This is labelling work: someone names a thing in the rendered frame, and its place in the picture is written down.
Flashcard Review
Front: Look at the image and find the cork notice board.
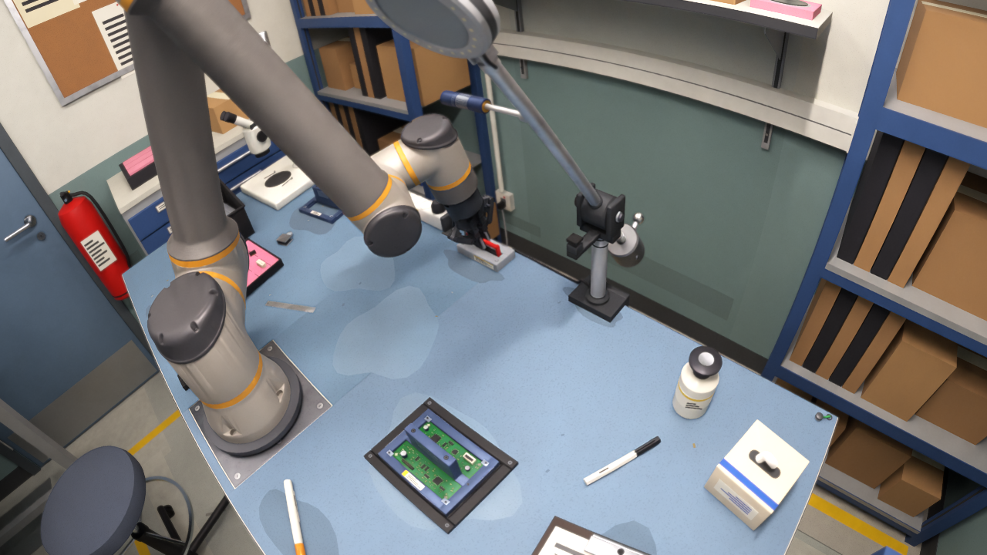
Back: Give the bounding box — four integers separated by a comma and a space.
0, 0, 252, 108

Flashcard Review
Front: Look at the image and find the grey wall shelf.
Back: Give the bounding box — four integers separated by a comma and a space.
493, 0, 834, 90

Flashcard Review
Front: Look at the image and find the grey round pivot knob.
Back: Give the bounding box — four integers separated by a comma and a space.
609, 214, 645, 269

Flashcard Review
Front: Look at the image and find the grey wall rail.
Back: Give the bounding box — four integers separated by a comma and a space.
493, 32, 859, 153

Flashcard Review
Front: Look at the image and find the white box with blue stripe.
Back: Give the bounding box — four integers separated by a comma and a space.
703, 419, 811, 532

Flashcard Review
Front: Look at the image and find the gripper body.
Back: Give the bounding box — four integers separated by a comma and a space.
438, 193, 490, 229

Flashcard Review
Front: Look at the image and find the pink tray with black rim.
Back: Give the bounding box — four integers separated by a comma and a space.
244, 239, 285, 297

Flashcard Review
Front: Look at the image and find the grey lamp post with base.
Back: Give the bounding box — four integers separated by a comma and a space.
568, 237, 630, 323

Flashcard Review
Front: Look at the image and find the white microscope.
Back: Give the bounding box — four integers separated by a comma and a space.
220, 110, 271, 156

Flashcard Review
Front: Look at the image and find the pink and black box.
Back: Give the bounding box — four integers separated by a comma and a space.
119, 146, 160, 190

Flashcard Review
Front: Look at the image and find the white tissue box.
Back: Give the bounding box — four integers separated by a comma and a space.
240, 156, 316, 211

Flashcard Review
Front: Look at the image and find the blue bench nest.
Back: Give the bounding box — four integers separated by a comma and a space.
298, 193, 345, 225

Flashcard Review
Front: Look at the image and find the white pen with orange tip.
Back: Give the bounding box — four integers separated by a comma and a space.
282, 479, 308, 555

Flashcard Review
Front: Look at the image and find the black rubber mat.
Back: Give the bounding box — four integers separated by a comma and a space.
364, 398, 519, 534

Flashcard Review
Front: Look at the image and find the blue door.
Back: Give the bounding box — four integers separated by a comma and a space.
0, 123, 157, 423

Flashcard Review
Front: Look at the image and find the grey cabinet with blue drawers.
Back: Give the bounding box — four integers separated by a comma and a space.
106, 127, 288, 257

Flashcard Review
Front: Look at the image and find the white bottle with black cap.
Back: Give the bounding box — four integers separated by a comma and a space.
672, 345, 724, 421

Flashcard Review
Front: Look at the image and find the blue board carrier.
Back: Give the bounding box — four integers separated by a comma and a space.
375, 409, 507, 519

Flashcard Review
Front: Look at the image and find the white marker with black cap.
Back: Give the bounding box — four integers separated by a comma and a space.
583, 436, 662, 487

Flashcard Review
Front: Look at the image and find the grey round stool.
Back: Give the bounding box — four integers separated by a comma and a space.
39, 446, 195, 555

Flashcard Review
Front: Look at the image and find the green circuit board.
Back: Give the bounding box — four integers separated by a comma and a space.
392, 421, 492, 502

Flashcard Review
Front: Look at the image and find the black clipboard with paper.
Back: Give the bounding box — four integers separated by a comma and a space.
531, 516, 656, 555

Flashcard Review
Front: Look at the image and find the grey magnifier lamp head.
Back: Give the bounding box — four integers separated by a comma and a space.
365, 0, 501, 62

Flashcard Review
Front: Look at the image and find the black lamp pivot clamp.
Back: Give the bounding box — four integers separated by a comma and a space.
566, 191, 627, 260

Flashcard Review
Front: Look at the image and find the grey switch box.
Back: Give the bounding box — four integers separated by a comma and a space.
456, 237, 516, 272

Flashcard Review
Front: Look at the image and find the blue counterweight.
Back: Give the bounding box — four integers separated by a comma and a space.
440, 90, 523, 119

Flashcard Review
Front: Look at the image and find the pink flat box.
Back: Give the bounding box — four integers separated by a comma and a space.
749, 0, 824, 22

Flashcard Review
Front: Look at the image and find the grey metal base plate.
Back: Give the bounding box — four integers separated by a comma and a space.
189, 340, 333, 489

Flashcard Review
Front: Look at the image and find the red fire extinguisher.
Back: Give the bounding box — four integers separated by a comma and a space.
59, 190, 131, 301

